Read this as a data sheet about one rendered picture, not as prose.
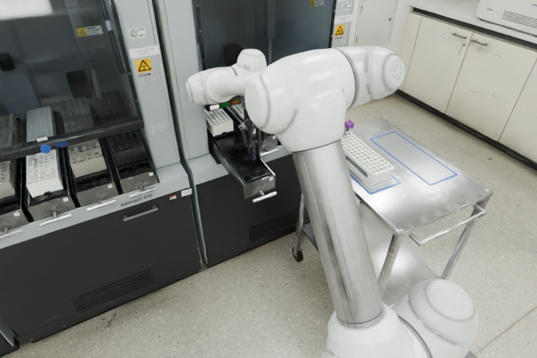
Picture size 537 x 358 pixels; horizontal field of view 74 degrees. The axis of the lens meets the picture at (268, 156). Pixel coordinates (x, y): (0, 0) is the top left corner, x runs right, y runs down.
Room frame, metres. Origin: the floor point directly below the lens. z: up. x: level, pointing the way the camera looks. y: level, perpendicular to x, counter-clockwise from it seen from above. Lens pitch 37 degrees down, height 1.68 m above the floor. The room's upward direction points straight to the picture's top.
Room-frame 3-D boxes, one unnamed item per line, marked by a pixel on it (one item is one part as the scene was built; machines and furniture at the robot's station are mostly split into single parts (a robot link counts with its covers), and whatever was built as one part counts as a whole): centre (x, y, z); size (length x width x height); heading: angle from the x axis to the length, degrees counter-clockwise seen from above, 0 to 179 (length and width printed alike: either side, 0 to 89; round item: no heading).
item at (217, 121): (1.47, 0.27, 0.83); 0.30 x 0.10 x 0.06; 29
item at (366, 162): (1.12, -0.35, 0.85); 0.30 x 0.10 x 0.06; 27
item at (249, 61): (1.16, 0.07, 1.18); 0.13 x 0.11 x 0.16; 120
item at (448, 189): (1.12, -0.49, 0.41); 0.67 x 0.46 x 0.82; 27
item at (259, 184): (1.31, 0.19, 0.78); 0.73 x 0.14 x 0.09; 29
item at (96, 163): (1.06, 0.68, 0.85); 0.12 x 0.02 x 0.06; 120
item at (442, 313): (0.44, -0.39, 0.87); 0.18 x 0.16 x 0.22; 120
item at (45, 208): (1.19, 0.93, 0.78); 0.73 x 0.14 x 0.09; 29
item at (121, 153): (1.13, 0.54, 0.85); 0.12 x 0.02 x 0.06; 119
